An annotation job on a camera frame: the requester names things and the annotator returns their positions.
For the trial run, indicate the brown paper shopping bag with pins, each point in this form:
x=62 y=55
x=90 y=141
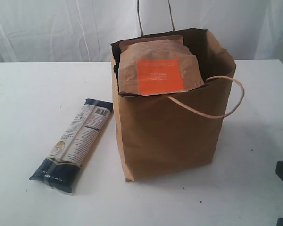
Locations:
x=168 y=133

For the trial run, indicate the brown kraft paper pouch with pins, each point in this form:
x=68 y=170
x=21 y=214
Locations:
x=155 y=66

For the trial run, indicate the blue spaghetti pasta packet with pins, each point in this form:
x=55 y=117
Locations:
x=61 y=167

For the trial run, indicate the white backdrop curtain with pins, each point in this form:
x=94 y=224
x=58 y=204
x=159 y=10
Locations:
x=83 y=30

